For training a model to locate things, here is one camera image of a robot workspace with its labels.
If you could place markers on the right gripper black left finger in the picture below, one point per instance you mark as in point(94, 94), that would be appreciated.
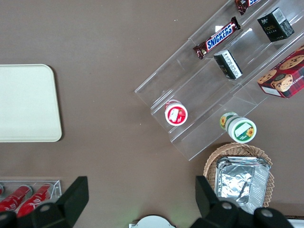
point(64, 204)

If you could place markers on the aluminium foil container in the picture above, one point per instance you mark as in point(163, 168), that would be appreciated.
point(237, 180)

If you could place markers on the clear acrylic stepped shelf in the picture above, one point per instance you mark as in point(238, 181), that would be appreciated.
point(202, 90)

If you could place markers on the white plastic bin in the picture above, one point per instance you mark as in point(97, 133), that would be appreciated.
point(298, 224)

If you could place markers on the red cola bottle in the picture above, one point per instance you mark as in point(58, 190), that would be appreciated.
point(35, 199)
point(14, 198)

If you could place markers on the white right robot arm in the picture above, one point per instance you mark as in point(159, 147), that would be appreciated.
point(152, 222)

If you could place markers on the red lid yogurt cup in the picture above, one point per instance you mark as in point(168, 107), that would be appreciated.
point(176, 114)

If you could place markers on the Snickers chocolate bar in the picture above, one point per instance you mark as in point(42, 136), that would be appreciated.
point(219, 35)
point(244, 6)

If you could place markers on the light wicker basket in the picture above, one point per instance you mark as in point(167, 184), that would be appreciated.
point(237, 148)

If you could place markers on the cream plastic tray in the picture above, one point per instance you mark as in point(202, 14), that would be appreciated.
point(28, 102)

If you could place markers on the red plaid cookie box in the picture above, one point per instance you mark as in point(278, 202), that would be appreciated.
point(285, 76)

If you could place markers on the clear acrylic bottle rack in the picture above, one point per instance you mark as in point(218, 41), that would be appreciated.
point(57, 187)

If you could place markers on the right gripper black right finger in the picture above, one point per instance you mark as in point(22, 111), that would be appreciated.
point(213, 211)

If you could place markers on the green lid sunflower cup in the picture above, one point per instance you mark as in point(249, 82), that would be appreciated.
point(242, 129)

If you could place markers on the small black carton box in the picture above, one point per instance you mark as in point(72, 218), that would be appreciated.
point(228, 65)
point(273, 28)

